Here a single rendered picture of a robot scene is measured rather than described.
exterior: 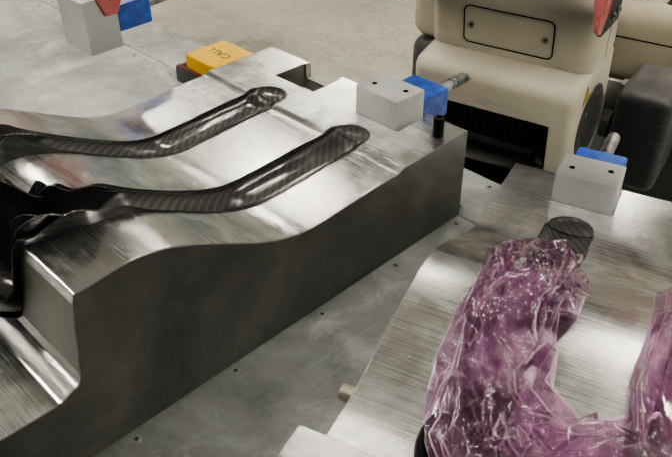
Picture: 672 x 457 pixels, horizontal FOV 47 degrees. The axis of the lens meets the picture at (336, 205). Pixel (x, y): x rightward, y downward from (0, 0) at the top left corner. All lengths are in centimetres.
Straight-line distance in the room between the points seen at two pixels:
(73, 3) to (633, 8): 81
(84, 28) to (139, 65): 25
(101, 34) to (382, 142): 31
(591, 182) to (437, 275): 19
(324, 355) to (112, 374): 16
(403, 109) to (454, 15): 39
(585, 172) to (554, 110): 34
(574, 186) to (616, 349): 21
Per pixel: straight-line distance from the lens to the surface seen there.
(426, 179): 67
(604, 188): 66
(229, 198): 62
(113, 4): 81
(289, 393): 57
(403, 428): 45
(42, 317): 52
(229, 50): 98
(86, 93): 100
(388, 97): 68
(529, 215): 65
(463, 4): 104
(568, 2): 100
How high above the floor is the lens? 122
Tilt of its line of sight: 35 degrees down
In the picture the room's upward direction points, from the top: straight up
